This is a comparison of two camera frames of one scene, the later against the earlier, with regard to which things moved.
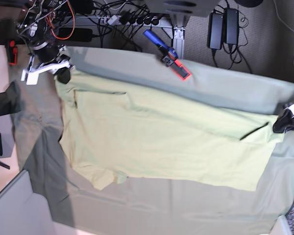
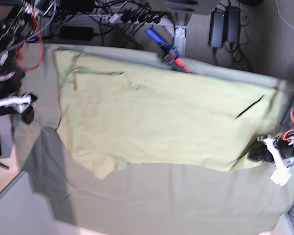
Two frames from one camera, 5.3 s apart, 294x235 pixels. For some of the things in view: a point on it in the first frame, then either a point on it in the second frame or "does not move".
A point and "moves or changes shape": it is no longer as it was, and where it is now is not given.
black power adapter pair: (223, 28) does not move
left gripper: (36, 68) -> (7, 84)
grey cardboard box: (16, 210) does not move
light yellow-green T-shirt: (111, 132) moves or changes shape
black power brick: (79, 35) does not move
